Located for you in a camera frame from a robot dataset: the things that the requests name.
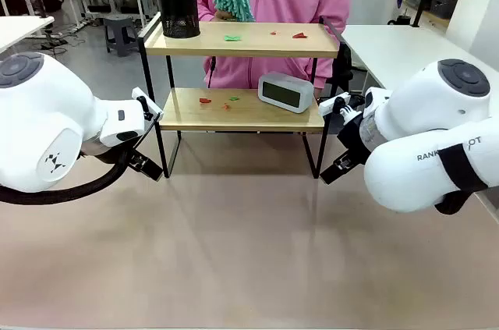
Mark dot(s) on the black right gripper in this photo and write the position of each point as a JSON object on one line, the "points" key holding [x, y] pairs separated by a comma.
{"points": [[351, 139]]}

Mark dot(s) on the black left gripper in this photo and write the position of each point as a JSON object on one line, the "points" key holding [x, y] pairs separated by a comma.
{"points": [[133, 158]]}

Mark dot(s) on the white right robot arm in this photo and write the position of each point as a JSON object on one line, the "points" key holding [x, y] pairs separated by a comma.
{"points": [[429, 111]]}

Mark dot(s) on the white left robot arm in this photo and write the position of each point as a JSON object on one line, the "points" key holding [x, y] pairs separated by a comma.
{"points": [[47, 111]]}

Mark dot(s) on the person's hand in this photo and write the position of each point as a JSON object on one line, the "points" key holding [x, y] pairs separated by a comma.
{"points": [[224, 15]]}

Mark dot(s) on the white digital alarm clock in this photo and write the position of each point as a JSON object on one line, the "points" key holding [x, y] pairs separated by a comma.
{"points": [[284, 92]]}

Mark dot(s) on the orange paper scrap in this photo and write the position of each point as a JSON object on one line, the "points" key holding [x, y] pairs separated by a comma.
{"points": [[226, 106]]}

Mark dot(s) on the small green paper scrap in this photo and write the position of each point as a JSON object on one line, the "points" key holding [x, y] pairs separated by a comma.
{"points": [[234, 98]]}

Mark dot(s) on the white table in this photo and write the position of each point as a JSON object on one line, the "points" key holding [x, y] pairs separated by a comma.
{"points": [[19, 29], [397, 49]]}

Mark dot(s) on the grey plastic stool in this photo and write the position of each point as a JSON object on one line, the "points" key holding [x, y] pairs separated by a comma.
{"points": [[120, 27]]}

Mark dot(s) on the white power strip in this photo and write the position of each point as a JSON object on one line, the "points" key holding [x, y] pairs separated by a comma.
{"points": [[78, 27]]}

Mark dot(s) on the black mesh pen holder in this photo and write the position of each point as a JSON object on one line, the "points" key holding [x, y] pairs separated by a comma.
{"points": [[177, 6]]}

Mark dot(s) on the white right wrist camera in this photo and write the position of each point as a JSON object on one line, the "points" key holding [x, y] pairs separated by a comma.
{"points": [[327, 104]]}

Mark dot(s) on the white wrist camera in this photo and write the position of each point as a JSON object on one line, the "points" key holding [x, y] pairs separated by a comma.
{"points": [[137, 93], [327, 104]]}

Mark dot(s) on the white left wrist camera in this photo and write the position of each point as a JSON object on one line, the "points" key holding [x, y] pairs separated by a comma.
{"points": [[137, 93]]}

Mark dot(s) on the two-tier wooden shelf black frame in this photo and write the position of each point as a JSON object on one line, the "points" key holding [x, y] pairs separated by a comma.
{"points": [[241, 39]]}

